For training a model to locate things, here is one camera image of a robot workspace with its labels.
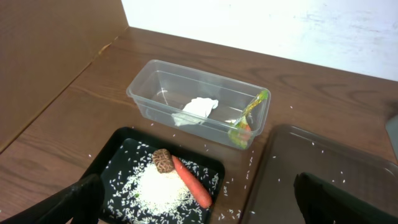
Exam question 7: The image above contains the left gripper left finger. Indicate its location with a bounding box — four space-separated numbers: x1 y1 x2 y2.
1 174 104 224

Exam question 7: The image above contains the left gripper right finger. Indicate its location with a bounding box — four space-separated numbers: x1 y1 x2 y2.
294 172 397 224

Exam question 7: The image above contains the white rice pile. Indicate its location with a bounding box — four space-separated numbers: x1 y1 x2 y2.
101 139 211 223

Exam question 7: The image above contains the brown food scrap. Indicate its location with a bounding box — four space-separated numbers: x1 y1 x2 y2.
152 149 175 174

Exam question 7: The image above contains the yellow green snack wrapper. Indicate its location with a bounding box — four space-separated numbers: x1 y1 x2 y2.
228 90 268 149

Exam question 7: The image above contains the orange carrot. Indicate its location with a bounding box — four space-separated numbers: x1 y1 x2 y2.
172 156 212 208

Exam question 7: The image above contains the white paper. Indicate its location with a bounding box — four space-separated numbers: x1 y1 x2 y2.
172 97 218 126

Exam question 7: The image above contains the brown serving tray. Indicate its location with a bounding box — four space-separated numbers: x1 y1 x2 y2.
241 125 397 223

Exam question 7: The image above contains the black plastic tray bin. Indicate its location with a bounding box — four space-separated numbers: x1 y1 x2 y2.
84 127 225 224

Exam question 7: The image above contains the clear plastic bin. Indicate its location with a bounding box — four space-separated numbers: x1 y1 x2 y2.
126 60 271 149

